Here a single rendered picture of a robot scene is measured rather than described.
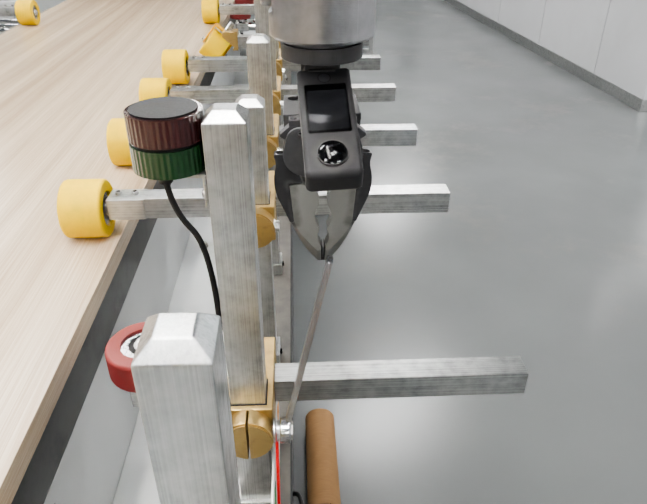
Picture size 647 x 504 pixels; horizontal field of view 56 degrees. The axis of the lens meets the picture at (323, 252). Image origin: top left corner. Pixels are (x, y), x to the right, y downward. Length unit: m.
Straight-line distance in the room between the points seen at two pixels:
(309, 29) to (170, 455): 0.34
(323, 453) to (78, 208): 1.00
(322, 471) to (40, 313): 0.99
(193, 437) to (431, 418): 1.57
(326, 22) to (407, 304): 1.82
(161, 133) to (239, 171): 0.07
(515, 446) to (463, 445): 0.14
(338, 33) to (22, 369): 0.45
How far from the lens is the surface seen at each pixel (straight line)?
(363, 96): 1.31
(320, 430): 1.68
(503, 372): 0.71
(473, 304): 2.30
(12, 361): 0.71
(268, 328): 0.89
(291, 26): 0.51
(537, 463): 1.81
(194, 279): 1.29
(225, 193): 0.50
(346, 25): 0.51
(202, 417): 0.29
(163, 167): 0.49
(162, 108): 0.50
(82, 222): 0.86
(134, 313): 0.98
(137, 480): 0.93
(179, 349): 0.27
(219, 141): 0.48
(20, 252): 0.90
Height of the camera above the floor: 1.32
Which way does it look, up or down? 31 degrees down
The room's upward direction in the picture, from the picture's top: straight up
